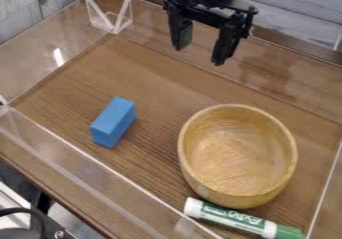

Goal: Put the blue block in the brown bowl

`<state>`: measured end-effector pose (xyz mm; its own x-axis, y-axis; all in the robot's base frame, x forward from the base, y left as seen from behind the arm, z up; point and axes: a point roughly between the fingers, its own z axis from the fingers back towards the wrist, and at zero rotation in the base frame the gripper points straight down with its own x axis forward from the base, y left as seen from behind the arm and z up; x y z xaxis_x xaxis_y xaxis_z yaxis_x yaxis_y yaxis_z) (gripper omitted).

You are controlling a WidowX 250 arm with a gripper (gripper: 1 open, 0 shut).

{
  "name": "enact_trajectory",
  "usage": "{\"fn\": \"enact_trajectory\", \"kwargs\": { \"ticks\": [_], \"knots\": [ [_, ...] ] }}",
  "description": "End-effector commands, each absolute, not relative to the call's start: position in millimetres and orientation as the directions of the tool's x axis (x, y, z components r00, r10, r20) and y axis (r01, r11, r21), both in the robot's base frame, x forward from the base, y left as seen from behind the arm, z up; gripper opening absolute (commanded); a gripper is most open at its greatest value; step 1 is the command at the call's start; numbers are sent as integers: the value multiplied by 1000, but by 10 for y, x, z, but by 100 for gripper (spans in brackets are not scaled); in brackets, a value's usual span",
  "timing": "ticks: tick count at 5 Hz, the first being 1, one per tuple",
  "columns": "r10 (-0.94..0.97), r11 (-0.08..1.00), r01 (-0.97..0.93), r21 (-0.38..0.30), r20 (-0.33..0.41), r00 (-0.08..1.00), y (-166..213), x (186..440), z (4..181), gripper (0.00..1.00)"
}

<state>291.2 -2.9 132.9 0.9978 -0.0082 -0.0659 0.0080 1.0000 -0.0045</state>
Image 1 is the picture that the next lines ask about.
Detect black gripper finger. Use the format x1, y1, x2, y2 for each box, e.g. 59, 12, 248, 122
169, 10, 193, 51
211, 24, 241, 66

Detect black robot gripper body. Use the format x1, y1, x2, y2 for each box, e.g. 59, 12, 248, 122
166, 0, 258, 38

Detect blue foam block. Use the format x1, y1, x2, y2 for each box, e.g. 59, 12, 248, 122
90, 97, 137, 148

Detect brown wooden bowl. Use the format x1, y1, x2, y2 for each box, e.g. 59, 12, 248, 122
178, 104, 300, 209

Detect clear acrylic tray walls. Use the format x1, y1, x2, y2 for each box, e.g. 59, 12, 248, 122
0, 0, 342, 239

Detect green white dry-erase marker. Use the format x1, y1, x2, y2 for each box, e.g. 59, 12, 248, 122
183, 197, 305, 239

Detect black cable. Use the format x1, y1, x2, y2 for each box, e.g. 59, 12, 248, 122
0, 207, 49, 239

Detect black metal bracket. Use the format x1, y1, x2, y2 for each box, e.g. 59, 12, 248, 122
30, 216, 78, 239

